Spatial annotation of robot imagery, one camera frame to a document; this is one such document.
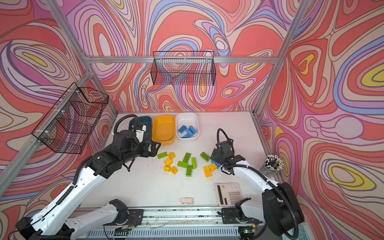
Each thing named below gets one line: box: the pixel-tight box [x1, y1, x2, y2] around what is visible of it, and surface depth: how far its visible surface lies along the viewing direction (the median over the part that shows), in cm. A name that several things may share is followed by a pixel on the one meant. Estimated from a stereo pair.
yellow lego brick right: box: [210, 163, 218, 172], surface depth 90 cm
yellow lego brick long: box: [203, 166, 212, 178], surface depth 90 cm
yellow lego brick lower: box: [170, 166, 179, 175], surface depth 90 cm
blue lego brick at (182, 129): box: [178, 125, 187, 134], surface depth 110 cm
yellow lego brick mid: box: [164, 158, 173, 167], surface depth 93 cm
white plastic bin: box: [175, 112, 200, 142], surface depth 113 cm
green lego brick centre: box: [183, 152, 191, 163], surface depth 95 cm
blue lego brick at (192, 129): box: [188, 125, 197, 135], surface depth 107 cm
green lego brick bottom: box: [186, 165, 193, 177], surface depth 90 cm
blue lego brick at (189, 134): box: [182, 128, 194, 138], surface depth 107 cm
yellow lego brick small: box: [164, 165, 171, 172], surface depth 90 cm
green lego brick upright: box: [191, 157, 197, 170], surface depth 93 cm
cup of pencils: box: [259, 154, 284, 177], surface depth 76 cm
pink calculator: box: [215, 182, 243, 207], surface depth 80 cm
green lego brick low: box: [177, 161, 188, 168], surface depth 93 cm
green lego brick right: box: [200, 152, 211, 162], surface depth 95 cm
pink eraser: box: [181, 197, 193, 205], surface depth 78 cm
